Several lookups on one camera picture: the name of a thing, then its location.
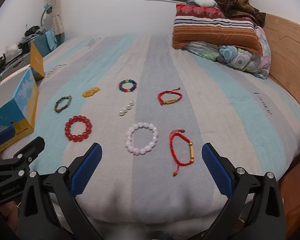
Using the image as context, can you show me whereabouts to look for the blue yellow cardboard box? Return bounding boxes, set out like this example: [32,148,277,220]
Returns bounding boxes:
[0,42,45,153]

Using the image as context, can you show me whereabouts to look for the red bead bracelet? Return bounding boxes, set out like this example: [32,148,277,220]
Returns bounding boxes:
[64,115,93,143]

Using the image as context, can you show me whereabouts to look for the brown green bead bracelet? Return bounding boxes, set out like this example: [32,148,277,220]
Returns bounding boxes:
[53,95,73,114]

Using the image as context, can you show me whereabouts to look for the yellow bead bracelet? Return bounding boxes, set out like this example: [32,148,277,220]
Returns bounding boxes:
[81,87,101,98]

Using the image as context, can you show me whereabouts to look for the pink white bead bracelet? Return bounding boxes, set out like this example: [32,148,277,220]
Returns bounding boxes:
[124,122,159,156]

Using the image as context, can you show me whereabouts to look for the red cord bracelet gold tube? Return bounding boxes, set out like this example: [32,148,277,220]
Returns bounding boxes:
[169,129,194,177]

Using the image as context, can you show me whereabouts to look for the white pearl string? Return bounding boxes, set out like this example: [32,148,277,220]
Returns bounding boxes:
[118,100,135,117]

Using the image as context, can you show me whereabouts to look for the multicolour glass bead bracelet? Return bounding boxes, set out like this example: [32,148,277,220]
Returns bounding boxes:
[118,78,138,93]

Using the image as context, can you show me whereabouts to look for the red cord bracelet gold bar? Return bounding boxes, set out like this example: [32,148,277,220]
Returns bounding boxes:
[157,87,183,106]

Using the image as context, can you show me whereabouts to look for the person's left hand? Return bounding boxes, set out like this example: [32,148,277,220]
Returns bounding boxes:
[0,202,19,233]

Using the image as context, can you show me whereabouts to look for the grey suitcase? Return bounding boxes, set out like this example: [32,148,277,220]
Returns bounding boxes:
[0,53,30,81]

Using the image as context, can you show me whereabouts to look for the white plastic bag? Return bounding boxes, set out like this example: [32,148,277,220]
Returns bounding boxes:
[5,43,22,57]

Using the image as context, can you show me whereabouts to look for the teal suitcase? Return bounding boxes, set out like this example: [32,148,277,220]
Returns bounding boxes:
[32,29,57,57]

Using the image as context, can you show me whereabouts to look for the black headphones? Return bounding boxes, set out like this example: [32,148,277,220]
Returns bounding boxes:
[24,25,40,37]

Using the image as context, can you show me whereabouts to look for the striped bed sheet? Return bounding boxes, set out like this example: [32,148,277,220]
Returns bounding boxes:
[2,35,300,224]

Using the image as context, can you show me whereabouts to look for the blue desk lamp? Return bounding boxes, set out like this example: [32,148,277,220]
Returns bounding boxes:
[40,4,52,27]

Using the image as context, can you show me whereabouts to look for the floral pillow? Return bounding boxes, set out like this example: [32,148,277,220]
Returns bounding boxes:
[183,27,271,79]

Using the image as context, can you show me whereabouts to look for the wooden headboard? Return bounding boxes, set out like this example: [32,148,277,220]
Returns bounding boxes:
[264,14,300,239]

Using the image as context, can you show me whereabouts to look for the beige curtain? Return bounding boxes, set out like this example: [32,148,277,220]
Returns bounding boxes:
[47,0,64,35]

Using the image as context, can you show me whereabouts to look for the striped red orange pillow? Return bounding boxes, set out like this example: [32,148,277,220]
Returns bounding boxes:
[172,4,262,55]

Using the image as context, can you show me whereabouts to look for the brown fuzzy blanket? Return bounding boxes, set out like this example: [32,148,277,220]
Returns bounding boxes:
[214,0,266,27]

